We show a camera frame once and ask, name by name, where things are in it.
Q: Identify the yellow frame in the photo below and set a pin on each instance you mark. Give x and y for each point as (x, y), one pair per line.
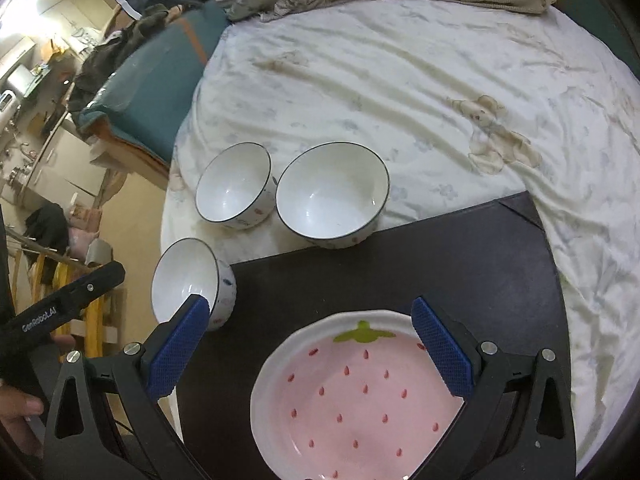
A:
(95, 320)

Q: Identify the beige kitchen base cabinets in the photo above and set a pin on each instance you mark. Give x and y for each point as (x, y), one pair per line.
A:
(65, 160)

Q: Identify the black flat board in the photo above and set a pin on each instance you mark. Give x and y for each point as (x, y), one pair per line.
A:
(450, 260)

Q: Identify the pink strawberry plate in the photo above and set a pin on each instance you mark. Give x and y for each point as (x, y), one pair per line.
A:
(360, 410)

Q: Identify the white water heater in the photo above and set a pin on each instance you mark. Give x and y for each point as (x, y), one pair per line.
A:
(17, 80)

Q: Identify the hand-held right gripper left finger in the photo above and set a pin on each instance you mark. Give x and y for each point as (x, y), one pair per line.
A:
(180, 345)

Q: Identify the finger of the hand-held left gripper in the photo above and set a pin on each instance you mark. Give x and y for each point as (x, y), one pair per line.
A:
(97, 282)

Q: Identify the teal padded bed frame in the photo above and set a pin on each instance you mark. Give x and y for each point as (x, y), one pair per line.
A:
(145, 85)

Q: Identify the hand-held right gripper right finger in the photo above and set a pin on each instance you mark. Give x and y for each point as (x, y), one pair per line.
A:
(440, 350)

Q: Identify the white bowl with dark rim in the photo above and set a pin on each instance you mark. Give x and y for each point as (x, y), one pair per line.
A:
(180, 280)
(230, 195)
(325, 200)

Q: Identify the bed with white sheet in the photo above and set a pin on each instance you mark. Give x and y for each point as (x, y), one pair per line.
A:
(400, 85)

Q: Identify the dark clothes pile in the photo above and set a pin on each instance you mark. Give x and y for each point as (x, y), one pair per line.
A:
(110, 55)

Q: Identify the person's left hand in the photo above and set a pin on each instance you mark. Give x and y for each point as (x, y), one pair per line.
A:
(17, 407)

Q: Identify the black bag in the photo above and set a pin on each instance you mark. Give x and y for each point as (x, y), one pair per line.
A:
(47, 225)

